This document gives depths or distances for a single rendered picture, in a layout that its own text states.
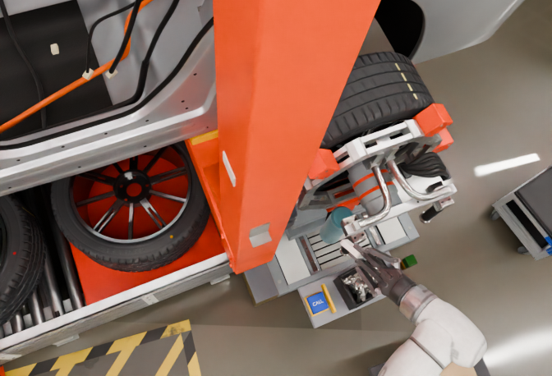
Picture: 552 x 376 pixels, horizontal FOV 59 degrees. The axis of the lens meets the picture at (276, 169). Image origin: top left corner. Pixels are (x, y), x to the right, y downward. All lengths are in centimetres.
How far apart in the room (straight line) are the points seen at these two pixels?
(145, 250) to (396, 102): 113
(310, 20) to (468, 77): 278
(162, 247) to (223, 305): 59
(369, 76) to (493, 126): 168
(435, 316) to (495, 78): 233
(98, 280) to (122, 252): 28
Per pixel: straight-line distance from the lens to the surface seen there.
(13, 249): 221
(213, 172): 192
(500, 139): 320
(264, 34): 57
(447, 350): 127
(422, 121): 169
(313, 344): 253
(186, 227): 207
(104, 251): 210
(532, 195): 272
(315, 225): 248
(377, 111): 157
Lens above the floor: 250
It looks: 67 degrees down
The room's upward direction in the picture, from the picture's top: 14 degrees clockwise
